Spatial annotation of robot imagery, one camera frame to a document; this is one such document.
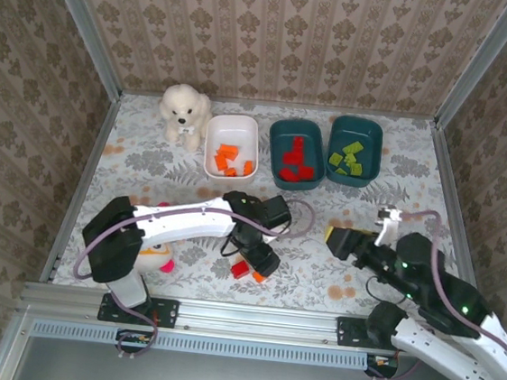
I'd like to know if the plush doll with glasses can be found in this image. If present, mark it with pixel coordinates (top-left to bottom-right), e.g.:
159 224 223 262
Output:
134 199 183 276

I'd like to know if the black left camera cable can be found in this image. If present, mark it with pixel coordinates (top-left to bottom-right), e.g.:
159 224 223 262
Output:
220 234 249 260

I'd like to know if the aluminium side rail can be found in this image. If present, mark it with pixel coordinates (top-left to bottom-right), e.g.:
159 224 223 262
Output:
39 85 124 292
410 122 506 327

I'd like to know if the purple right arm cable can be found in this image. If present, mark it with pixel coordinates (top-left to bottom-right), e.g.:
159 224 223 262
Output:
364 205 507 380

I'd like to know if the teal plastic bin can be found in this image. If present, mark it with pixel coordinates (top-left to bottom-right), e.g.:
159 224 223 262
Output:
324 113 387 190
263 115 332 195

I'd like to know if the white plush dog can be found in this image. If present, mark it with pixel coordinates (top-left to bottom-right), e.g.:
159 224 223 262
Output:
154 80 217 155

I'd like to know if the white plastic bin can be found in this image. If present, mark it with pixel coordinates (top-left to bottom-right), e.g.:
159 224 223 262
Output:
200 111 263 187

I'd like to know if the slotted cable duct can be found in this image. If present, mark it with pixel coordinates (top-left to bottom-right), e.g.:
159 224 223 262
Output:
32 317 372 372

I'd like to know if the black right camera cable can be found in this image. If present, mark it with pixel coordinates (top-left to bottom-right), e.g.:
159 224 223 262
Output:
363 273 411 307

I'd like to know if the aluminium frame post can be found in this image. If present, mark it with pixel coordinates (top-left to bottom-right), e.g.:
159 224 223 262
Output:
26 0 133 101
434 0 507 136

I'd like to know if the wide aluminium base rail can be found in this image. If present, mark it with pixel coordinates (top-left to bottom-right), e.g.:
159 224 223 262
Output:
17 278 505 365

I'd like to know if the floral table cover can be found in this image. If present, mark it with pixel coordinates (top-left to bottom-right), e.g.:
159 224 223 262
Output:
51 82 491 329

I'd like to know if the black camera cable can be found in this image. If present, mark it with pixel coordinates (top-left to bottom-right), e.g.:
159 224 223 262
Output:
363 273 411 307
220 234 249 260

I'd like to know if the thin aluminium rail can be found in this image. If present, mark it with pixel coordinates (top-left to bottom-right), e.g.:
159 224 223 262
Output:
120 85 438 127

